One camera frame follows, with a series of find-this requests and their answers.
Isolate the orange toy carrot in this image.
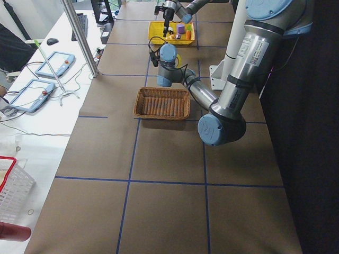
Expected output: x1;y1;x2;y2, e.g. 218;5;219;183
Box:
185;24;192;40

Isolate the yellow tape roll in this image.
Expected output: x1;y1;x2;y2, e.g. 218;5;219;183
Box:
176;54;182;68

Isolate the black computer mouse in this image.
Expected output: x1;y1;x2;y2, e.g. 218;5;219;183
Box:
47;38;59;46

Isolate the blue teach pendant far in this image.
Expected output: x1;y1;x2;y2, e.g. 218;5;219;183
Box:
34;51;75;79

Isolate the blue teach pendant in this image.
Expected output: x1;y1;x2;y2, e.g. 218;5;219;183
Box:
34;51;75;79
6;79;56;113

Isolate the black keyboard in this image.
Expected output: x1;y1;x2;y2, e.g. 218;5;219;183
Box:
71;13;88;41

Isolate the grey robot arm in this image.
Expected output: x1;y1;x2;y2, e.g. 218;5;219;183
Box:
152;1;315;146
157;0;210;37

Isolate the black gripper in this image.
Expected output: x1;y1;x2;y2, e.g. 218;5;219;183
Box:
163;8;173;37

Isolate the red cylinder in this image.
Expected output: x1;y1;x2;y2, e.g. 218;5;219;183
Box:
1;222;32;242

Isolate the yellow woven tray basket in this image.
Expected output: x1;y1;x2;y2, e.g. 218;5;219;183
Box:
148;21;195;46

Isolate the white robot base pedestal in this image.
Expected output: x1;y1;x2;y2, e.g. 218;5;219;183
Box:
209;0;247;90

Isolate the purple foam cube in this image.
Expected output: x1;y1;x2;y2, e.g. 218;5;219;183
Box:
176;23;185;34

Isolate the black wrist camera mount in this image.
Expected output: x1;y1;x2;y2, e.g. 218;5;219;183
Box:
149;47;160;67

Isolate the toy croissant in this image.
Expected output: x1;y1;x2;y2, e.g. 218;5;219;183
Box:
166;34;175;40

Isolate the blue teach pendant near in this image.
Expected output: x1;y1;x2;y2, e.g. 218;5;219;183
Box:
6;79;56;113

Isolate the brown wicker basket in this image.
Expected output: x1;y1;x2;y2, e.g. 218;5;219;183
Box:
134;87;190;121

